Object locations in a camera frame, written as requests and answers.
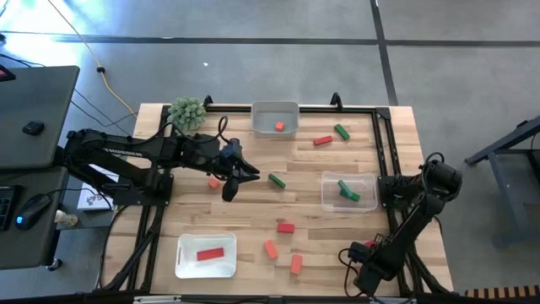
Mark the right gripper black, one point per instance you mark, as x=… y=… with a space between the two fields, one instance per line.
x=371 y=270

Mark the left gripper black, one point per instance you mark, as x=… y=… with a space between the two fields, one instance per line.
x=213 y=158

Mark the small orange cube block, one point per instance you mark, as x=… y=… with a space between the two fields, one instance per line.
x=279 y=126
x=214 y=182

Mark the red rectangular block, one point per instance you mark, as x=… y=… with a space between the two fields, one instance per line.
x=210 y=254
x=286 y=228
x=370 y=244
x=322 y=140

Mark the green rectangular block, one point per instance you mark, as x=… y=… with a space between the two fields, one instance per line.
x=341 y=131
x=352 y=196
x=277 y=181
x=342 y=186

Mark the orange rectangular block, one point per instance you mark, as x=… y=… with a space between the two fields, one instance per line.
x=271 y=249
x=296 y=264

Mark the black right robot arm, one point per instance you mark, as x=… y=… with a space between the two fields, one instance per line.
x=415 y=215

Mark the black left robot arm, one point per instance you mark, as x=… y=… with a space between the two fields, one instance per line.
x=126 y=150

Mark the grey plastic bin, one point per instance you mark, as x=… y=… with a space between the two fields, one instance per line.
x=263 y=126

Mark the green plant in white pot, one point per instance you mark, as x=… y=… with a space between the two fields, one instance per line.
x=186 y=114

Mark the clear plastic bin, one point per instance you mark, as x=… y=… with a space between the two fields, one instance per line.
x=329 y=204

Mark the white plastic bin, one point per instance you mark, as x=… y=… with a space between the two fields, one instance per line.
x=190 y=266

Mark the striped wooden slat piece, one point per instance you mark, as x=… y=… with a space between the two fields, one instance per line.
x=502 y=292

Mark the white printed paper sheet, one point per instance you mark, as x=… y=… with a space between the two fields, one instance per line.
x=90 y=202

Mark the small white object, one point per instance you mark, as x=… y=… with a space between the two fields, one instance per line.
x=65 y=218

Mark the black desk caster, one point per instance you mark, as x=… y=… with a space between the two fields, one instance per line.
x=55 y=264

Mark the small black puck device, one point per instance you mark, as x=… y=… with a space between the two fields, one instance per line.
x=33 y=128

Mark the black computer mouse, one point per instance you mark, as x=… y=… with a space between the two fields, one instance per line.
x=31 y=211

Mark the dark grey desk top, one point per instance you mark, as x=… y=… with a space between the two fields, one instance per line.
x=29 y=249
x=38 y=101

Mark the black keyboard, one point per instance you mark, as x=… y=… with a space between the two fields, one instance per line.
x=5 y=207

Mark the silver metal bracket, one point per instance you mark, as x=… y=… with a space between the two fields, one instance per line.
x=156 y=299
x=392 y=300

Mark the black frame clamp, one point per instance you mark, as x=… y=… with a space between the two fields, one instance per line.
x=207 y=101
x=336 y=100

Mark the black metal table frame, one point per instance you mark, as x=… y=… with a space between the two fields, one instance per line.
x=314 y=110

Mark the dark metal cart frame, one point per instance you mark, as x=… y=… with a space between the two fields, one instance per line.
x=502 y=145

